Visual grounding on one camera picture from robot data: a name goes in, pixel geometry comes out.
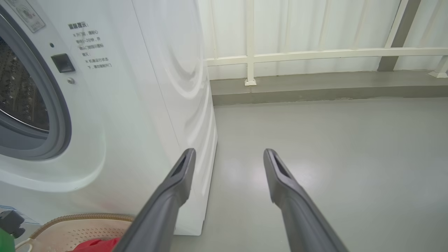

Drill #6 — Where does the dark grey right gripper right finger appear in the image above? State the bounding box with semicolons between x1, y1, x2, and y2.
263;148;349;252

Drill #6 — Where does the white front-load washing machine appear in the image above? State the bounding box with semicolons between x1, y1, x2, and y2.
0;0;218;236

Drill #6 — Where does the cream laundry basket brown rim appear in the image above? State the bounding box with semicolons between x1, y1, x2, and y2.
16;213;135;252

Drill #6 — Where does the red and white garment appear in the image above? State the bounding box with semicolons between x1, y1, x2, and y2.
70;237;121;252

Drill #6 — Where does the white metal railing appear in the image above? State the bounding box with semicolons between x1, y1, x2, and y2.
206;0;448;86

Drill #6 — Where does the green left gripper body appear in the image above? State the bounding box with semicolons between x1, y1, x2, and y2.
0;227;15;252

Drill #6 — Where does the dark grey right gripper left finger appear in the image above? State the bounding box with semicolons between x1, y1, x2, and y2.
114;148;196;252

